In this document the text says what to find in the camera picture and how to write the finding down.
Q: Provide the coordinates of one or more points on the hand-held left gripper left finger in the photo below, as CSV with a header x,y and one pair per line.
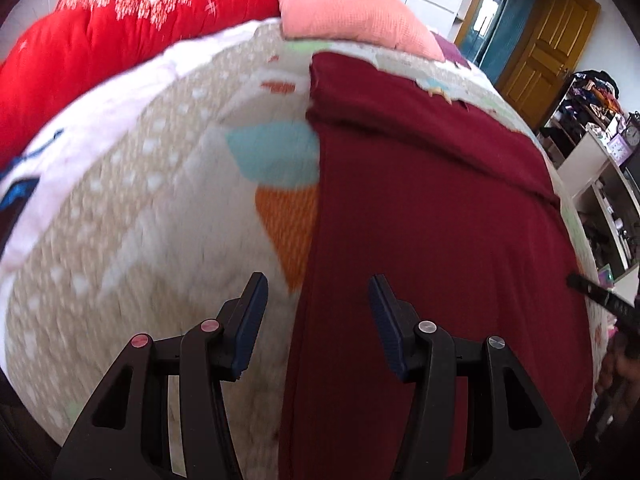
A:
x,y
250,320

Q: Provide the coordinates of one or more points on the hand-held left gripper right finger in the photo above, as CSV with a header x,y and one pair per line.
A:
x,y
389,325

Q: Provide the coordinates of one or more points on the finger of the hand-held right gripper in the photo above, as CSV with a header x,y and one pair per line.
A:
x,y
607,304

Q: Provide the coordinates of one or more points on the dark red garment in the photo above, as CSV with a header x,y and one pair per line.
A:
x,y
430,220

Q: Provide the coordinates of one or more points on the white shelf unit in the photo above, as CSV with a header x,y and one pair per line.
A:
x,y
600,180

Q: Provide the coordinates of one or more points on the patterned bed sheet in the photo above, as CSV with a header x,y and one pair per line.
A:
x,y
165,210

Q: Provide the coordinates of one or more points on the analog clock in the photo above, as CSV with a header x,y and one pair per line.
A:
x,y
632,135

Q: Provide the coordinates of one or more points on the wooden door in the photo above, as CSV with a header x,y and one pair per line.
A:
x,y
547,55

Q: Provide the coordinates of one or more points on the teal curtain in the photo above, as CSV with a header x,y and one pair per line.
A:
x,y
500,25

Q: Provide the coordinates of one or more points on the pink pillow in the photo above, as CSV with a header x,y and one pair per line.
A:
x,y
345,7

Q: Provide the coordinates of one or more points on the red quilt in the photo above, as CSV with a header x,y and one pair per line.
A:
x,y
100,35

